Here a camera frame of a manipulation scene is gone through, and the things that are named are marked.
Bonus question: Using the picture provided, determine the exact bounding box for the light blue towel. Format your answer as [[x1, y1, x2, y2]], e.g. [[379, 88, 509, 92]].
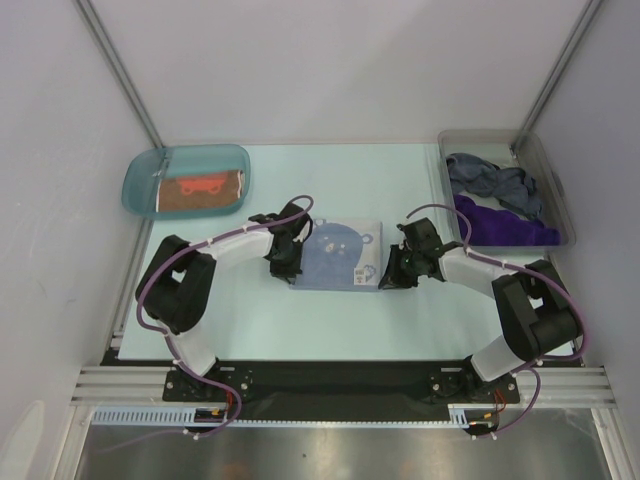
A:
[[291, 218, 383, 292]]

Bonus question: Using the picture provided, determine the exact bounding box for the brown orange towel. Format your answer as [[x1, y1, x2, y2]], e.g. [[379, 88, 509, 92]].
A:
[[156, 170, 245, 213]]

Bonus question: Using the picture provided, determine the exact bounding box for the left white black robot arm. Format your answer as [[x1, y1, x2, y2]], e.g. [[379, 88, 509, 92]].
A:
[[135, 195, 314, 400]]

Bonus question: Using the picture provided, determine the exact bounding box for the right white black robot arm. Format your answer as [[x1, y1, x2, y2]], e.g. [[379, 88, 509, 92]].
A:
[[378, 218, 585, 402]]

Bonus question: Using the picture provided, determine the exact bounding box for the purple towel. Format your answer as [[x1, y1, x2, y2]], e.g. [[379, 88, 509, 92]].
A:
[[454, 195, 562, 247]]

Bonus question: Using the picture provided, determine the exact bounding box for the dark blue grey towel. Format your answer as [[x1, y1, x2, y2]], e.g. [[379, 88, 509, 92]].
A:
[[446, 153, 543, 220]]

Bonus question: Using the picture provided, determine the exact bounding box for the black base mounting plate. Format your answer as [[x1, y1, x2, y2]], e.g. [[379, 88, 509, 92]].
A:
[[162, 360, 520, 422]]

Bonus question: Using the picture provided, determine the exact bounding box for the clear grey plastic bin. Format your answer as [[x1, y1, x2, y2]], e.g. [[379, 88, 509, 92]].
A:
[[438, 130, 576, 254]]

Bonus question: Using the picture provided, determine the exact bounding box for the teal plastic bin lid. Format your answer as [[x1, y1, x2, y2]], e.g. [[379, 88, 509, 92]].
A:
[[121, 144, 251, 221]]

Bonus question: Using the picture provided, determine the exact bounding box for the light blue cable duct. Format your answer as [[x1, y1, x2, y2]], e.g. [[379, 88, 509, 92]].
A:
[[92, 403, 506, 429]]

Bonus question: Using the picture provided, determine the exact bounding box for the right aluminium corner post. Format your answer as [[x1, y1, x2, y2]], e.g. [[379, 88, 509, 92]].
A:
[[510, 0, 606, 151]]

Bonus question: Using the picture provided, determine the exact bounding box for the aluminium corner post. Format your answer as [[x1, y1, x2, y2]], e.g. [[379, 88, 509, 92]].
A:
[[73, 0, 164, 148], [510, 0, 606, 151]]

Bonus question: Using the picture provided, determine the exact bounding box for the left aluminium corner post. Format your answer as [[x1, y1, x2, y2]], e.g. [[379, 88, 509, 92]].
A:
[[73, 0, 164, 148]]

